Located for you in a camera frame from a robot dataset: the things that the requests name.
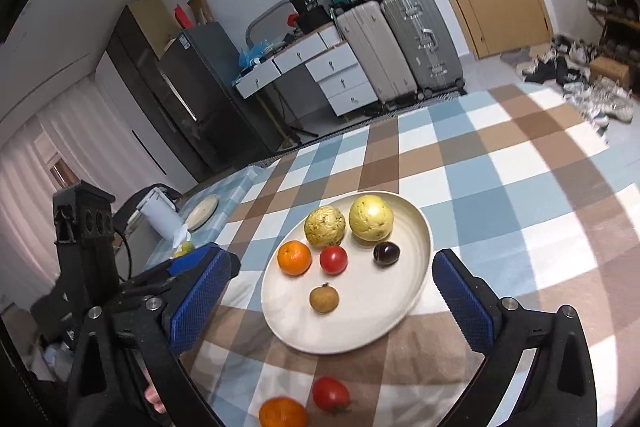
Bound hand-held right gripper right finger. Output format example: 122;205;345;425
432;249;598;427

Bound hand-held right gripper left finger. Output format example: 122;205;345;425
67;248;235;427

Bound orange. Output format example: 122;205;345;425
258;397;308;427
277;241;313;277

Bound large cream plate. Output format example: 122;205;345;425
260;192;432;354

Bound dark purple plum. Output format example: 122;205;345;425
373;242;401;267

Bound brown longan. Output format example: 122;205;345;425
309;283;340;314

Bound bumpy yellow guava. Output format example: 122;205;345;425
304;206;347;250

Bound red tomato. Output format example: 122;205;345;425
320;245;349;274
312;377;353;414

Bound smooth yellow guava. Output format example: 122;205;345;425
348;195;394;242

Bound person's left hand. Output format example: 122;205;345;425
144;384;167;414

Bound small cream plate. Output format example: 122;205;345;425
185;196;221;232

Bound white plastic jug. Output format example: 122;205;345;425
136;188;191;244

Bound pale blue checked tablecloth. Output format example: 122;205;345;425
147;164;273;273

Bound black chair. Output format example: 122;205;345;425
114;183;183;233

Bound white curtain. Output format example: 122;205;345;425
0;87;156;308

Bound dark grey refrigerator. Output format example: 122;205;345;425
157;22;286;168

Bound dark wardrobe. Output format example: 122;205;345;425
105;4;221;182

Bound blue plastic bag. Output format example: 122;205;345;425
237;42;268;72

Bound white desk with drawers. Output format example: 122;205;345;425
234;24;381;122

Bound tan cardboard box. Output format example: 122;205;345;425
125;0;178;58

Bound pile of loose sneakers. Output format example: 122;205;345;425
515;34;636;132

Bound brown cardboard sheet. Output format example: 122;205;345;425
187;0;213;25

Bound beige suitcase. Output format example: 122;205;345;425
335;0;418;108

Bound black bag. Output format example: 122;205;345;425
295;7;333;32

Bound grey suitcase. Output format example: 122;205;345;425
381;0;466;100

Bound small brown cardboard box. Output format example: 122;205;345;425
589;56;632;82

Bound wooden shoe rack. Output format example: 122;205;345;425
570;0;640;68

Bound grey curved metal frame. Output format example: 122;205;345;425
246;4;296;52

